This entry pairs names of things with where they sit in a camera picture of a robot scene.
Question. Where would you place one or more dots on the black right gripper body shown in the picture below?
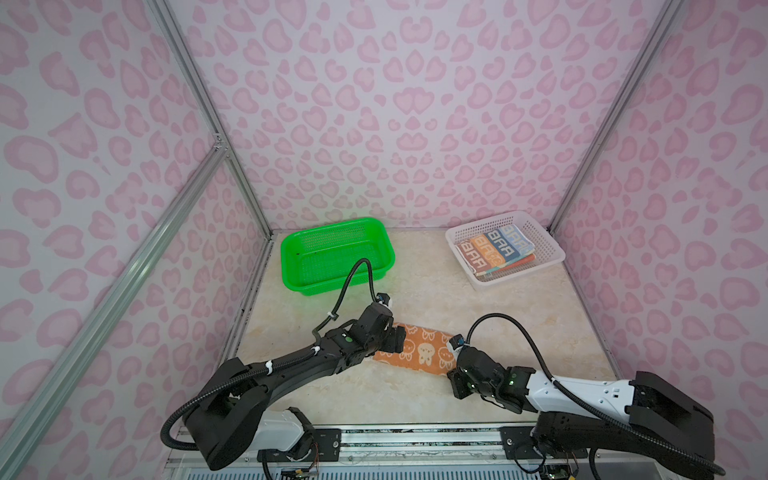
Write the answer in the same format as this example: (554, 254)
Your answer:
(461, 388)

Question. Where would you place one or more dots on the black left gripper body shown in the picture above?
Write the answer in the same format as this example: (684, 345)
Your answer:
(391, 343)

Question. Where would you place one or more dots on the peach patterned towel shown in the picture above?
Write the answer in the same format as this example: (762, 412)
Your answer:
(425, 350)

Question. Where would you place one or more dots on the orange blue lettered towel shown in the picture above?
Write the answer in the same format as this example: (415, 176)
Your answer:
(500, 249)

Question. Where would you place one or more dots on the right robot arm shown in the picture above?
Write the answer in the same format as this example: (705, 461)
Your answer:
(646, 415)

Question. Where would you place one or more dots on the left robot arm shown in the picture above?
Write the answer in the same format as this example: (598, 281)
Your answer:
(224, 418)

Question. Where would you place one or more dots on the green plastic basket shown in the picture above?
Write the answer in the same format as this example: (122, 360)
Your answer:
(318, 260)

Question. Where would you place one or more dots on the white plastic basket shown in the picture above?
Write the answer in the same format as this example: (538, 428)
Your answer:
(547, 250)

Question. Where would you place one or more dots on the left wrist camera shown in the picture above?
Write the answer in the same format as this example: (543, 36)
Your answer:
(384, 299)

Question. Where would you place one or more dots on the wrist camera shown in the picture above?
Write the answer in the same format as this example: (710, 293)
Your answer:
(384, 299)
(456, 342)

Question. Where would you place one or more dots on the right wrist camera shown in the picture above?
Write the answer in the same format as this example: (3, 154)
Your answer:
(456, 342)

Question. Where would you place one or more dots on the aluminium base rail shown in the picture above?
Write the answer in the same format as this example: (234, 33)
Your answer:
(426, 451)

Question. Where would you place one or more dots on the aluminium frame post left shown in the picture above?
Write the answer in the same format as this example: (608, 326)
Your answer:
(180, 49)

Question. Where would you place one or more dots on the aluminium frame post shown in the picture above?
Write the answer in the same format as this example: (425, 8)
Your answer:
(180, 49)
(663, 26)

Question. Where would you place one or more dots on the aluminium frame post right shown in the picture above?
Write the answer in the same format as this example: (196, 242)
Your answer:
(663, 26)

